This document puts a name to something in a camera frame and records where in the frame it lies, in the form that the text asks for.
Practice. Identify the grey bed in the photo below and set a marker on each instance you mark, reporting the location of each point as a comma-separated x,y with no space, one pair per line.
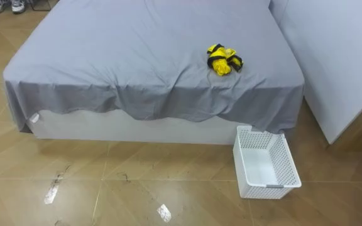
130,62

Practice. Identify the white cabinet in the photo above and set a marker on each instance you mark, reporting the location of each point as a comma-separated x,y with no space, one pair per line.
332,56

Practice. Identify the black metal frame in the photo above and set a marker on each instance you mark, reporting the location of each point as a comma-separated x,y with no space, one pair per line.
41,7

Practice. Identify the yellow and black crumpled garment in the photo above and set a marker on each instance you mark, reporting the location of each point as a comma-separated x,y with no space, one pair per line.
221,61

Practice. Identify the white perforated plastic basket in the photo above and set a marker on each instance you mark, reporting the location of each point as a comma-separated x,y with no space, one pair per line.
264,163

